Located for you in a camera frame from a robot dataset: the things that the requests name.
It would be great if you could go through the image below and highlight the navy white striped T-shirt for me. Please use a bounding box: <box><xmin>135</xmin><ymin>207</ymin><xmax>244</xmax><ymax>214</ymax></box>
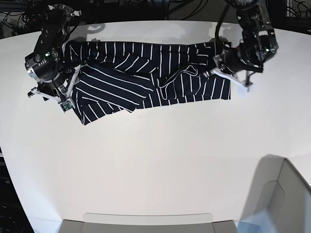
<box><xmin>64</xmin><ymin>40</ymin><xmax>231</xmax><ymax>125</ymax></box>

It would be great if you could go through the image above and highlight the grey bin right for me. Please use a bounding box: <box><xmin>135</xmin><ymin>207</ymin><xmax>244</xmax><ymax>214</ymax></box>
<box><xmin>237</xmin><ymin>155</ymin><xmax>311</xmax><ymax>233</ymax></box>

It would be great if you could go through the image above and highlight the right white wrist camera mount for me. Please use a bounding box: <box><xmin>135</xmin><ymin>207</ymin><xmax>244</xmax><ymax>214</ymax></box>
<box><xmin>27</xmin><ymin>65</ymin><xmax>81</xmax><ymax>113</ymax></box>

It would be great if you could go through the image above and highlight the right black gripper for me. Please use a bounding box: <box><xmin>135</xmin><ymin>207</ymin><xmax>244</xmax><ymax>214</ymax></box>
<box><xmin>28</xmin><ymin>67</ymin><xmax>80</xmax><ymax>100</ymax></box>

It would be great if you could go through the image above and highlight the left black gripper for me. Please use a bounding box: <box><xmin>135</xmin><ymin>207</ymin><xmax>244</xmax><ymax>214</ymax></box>
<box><xmin>206</xmin><ymin>47</ymin><xmax>264</xmax><ymax>79</ymax></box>

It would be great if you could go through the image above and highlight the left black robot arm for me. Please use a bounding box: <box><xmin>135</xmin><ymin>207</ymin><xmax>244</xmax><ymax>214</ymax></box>
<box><xmin>205</xmin><ymin>0</ymin><xmax>278</xmax><ymax>81</ymax></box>

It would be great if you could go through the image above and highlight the grey bin front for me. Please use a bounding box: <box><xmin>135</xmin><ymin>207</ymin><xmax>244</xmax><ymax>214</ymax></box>
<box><xmin>59</xmin><ymin>213</ymin><xmax>237</xmax><ymax>233</ymax></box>

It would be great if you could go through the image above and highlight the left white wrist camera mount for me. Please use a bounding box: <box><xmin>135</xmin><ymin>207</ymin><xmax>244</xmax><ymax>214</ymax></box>
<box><xmin>204</xmin><ymin>68</ymin><xmax>255</xmax><ymax>94</ymax></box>

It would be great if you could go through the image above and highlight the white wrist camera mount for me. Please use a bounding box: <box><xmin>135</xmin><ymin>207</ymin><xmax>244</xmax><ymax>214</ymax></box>
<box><xmin>204</xmin><ymin>68</ymin><xmax>255</xmax><ymax>94</ymax></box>
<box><xmin>27</xmin><ymin>65</ymin><xmax>81</xmax><ymax>113</ymax></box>

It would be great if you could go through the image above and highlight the grey bin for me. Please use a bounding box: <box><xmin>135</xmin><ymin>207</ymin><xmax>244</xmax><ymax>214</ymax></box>
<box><xmin>59</xmin><ymin>213</ymin><xmax>237</xmax><ymax>233</ymax></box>
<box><xmin>237</xmin><ymin>155</ymin><xmax>311</xmax><ymax>233</ymax></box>

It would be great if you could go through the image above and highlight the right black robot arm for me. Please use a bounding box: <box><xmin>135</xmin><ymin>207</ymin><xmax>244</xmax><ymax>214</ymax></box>
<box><xmin>25</xmin><ymin>3</ymin><xmax>82</xmax><ymax>102</ymax></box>

